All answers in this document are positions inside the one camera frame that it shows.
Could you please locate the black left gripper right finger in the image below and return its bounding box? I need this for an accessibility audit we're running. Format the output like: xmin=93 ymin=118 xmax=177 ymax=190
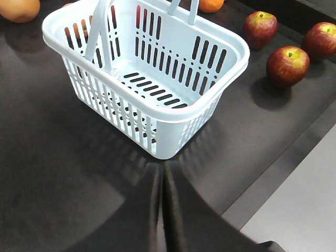
xmin=163 ymin=164 xmax=283 ymax=252

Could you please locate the small orange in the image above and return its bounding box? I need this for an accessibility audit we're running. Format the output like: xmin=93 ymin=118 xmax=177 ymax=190
xmin=198 ymin=0 xmax=225 ymax=13

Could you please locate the bright red apple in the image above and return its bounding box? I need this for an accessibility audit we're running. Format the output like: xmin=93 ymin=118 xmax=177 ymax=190
xmin=1 ymin=0 xmax=40 ymax=23

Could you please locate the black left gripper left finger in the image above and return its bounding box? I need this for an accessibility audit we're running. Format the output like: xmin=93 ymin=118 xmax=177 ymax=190
xmin=66 ymin=163 xmax=162 ymax=251

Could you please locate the light blue plastic basket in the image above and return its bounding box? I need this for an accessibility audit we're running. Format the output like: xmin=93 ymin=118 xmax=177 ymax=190
xmin=41 ymin=1 xmax=250 ymax=160

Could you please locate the black wooden produce display stand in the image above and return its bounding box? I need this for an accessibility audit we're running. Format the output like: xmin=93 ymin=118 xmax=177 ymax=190
xmin=1 ymin=1 xmax=335 ymax=251

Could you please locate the dark red apple yellow top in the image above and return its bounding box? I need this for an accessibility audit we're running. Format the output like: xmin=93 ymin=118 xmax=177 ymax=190
xmin=266 ymin=46 xmax=310 ymax=89

